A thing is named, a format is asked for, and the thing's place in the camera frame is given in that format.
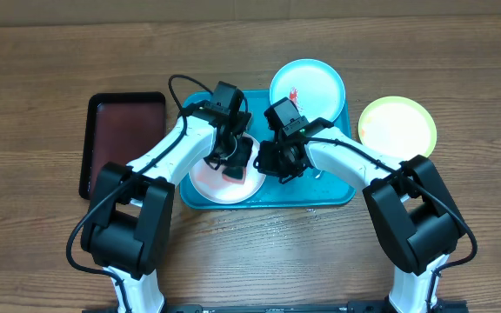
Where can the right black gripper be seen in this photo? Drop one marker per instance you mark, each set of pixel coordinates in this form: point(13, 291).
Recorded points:
point(274, 167)

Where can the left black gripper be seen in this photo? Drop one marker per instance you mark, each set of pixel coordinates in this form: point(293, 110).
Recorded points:
point(243, 157)

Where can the white plate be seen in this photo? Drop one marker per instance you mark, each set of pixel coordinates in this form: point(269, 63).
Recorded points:
point(210, 184)

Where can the yellow-green plate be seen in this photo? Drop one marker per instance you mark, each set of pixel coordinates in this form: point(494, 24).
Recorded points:
point(398, 127)

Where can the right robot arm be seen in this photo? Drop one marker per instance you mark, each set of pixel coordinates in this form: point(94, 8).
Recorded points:
point(415, 219)

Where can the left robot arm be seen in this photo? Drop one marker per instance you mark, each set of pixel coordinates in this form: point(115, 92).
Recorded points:
point(125, 232)

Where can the teal plastic tray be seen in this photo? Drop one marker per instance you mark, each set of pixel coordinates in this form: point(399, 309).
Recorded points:
point(311, 189)

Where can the black rectangular tray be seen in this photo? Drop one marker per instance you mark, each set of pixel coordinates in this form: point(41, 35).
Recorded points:
point(120, 127)

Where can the light blue plate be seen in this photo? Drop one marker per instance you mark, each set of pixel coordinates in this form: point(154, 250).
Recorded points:
point(313, 86)

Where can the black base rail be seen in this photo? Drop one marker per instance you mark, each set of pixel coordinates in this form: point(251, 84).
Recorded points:
point(351, 307)

